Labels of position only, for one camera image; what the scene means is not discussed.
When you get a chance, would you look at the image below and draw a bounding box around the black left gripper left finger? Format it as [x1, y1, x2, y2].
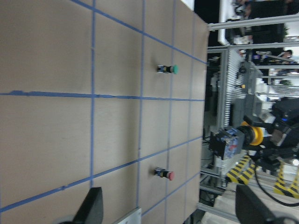
[72, 187, 103, 224]

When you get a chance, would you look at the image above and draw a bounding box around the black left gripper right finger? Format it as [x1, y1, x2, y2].
[235, 184, 276, 224]

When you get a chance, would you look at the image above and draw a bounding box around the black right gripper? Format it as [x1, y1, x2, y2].
[243, 97, 299, 163]

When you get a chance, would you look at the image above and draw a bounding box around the yellow push button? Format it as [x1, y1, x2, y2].
[209, 121, 264, 160]

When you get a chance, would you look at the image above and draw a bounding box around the red push button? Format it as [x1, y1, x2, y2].
[154, 167, 175, 181]

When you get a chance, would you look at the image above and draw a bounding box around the green push button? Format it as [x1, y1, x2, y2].
[157, 65, 178, 74]

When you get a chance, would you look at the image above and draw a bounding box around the brown paper table cover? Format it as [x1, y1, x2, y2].
[0, 0, 209, 224]

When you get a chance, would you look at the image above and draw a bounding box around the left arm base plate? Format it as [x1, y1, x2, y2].
[115, 207, 142, 224]

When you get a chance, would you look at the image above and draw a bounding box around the black braided cable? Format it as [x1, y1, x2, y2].
[254, 161, 299, 207]

